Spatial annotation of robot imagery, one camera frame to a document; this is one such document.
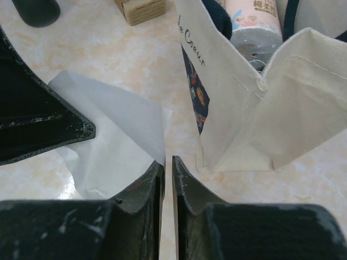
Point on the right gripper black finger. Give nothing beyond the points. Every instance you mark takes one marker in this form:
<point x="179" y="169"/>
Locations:
<point x="81" y="227"/>
<point x="208" y="227"/>

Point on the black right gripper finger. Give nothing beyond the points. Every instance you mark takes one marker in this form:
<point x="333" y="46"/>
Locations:
<point x="34" y="118"/>

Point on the white paper sheet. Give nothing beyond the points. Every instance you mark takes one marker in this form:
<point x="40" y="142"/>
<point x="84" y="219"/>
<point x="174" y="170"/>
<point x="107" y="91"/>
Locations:
<point x="123" y="163"/>

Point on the wooden dripper stand brown collar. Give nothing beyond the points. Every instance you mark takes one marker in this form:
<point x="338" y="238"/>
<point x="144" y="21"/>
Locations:
<point x="37" y="13"/>

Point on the cream tote bag floral print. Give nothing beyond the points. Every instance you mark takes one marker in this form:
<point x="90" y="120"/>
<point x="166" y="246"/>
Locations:
<point x="251" y="120"/>

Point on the kitchen cleaning pads pack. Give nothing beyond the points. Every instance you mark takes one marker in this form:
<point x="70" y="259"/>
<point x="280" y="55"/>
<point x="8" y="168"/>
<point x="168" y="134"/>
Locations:
<point x="139" y="11"/>

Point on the pink patterned paper roll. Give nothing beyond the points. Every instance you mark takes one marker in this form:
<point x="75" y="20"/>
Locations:
<point x="256" y="29"/>

